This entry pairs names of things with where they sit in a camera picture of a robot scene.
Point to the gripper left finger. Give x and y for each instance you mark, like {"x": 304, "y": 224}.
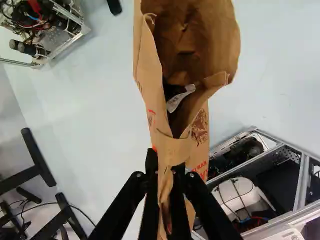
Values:
{"x": 125, "y": 200}

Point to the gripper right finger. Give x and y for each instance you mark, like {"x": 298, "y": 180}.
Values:
{"x": 200, "y": 197}

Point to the brown paper bag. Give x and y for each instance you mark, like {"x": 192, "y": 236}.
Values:
{"x": 150, "y": 75}

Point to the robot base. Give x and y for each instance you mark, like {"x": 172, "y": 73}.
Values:
{"x": 282, "y": 156}

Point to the white paper receipt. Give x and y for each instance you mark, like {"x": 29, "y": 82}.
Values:
{"x": 178, "y": 98}

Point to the white robot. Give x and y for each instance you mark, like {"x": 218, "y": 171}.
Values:
{"x": 51, "y": 40}

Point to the black chair leg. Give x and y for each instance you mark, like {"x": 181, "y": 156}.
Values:
{"x": 114, "y": 7}

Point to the black table leg frame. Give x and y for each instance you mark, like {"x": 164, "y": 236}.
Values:
{"x": 37, "y": 156}

